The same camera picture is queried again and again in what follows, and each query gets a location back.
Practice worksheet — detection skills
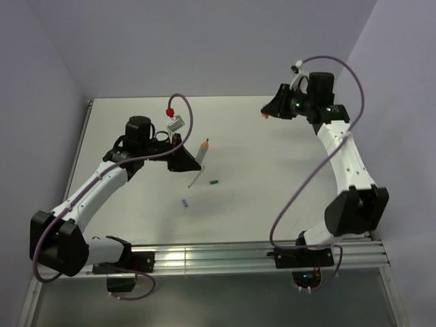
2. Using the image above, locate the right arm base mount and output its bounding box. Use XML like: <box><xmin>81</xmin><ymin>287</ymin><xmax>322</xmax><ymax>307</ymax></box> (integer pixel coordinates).
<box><xmin>266</xmin><ymin>247</ymin><xmax>334</xmax><ymax>289</ymax></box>

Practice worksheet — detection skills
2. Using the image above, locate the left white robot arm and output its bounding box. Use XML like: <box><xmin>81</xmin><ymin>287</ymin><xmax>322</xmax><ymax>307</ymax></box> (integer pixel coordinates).
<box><xmin>29</xmin><ymin>116</ymin><xmax>202</xmax><ymax>282</ymax></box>

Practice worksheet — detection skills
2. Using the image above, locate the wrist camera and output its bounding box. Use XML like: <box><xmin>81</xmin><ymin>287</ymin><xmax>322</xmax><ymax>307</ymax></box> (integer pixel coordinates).
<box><xmin>290</xmin><ymin>60</ymin><xmax>309</xmax><ymax>90</ymax></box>
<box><xmin>166</xmin><ymin>115</ymin><xmax>185</xmax><ymax>134</ymax></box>

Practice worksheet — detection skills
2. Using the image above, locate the orange highlighter marker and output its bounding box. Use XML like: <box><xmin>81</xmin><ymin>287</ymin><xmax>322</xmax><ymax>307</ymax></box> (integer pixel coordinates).
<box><xmin>195</xmin><ymin>138</ymin><xmax>209</xmax><ymax>164</ymax></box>

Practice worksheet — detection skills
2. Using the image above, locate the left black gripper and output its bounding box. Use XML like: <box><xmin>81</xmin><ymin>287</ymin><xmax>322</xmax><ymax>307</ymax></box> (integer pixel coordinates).
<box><xmin>140</xmin><ymin>134</ymin><xmax>201</xmax><ymax>172</ymax></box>

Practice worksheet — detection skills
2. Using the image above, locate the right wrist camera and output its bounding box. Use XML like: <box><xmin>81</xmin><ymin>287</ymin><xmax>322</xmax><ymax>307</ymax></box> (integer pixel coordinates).
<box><xmin>290</xmin><ymin>60</ymin><xmax>309</xmax><ymax>90</ymax></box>

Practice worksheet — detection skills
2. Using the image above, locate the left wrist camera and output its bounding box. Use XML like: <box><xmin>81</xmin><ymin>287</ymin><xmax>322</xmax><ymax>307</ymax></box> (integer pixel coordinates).
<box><xmin>166</xmin><ymin>115</ymin><xmax>185</xmax><ymax>134</ymax></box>

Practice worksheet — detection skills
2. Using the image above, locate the aluminium mounting rail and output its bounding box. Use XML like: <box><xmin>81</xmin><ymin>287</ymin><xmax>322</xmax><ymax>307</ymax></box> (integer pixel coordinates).
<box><xmin>33</xmin><ymin>238</ymin><xmax>391</xmax><ymax>277</ymax></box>

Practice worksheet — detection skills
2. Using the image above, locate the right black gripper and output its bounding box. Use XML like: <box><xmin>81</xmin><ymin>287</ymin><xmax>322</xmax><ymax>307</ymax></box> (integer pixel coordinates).
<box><xmin>261</xmin><ymin>84</ymin><xmax>313</xmax><ymax>121</ymax></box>

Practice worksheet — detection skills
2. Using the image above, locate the white blue acrylic marker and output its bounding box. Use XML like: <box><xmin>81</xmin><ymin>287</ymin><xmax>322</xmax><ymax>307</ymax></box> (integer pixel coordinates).
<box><xmin>188</xmin><ymin>165</ymin><xmax>205</xmax><ymax>188</ymax></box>

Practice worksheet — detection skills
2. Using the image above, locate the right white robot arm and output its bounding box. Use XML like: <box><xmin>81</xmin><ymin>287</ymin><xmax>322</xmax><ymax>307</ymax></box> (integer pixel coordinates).
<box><xmin>261</xmin><ymin>70</ymin><xmax>389</xmax><ymax>266</ymax></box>

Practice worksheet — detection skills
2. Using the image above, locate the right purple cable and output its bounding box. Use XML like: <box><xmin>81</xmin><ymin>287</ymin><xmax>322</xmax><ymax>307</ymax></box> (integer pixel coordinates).
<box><xmin>268</xmin><ymin>54</ymin><xmax>366</xmax><ymax>293</ymax></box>

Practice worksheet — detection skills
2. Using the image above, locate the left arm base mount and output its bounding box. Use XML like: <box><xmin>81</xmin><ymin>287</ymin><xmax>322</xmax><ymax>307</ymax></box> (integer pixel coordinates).
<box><xmin>92</xmin><ymin>251</ymin><xmax>156</xmax><ymax>295</ymax></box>

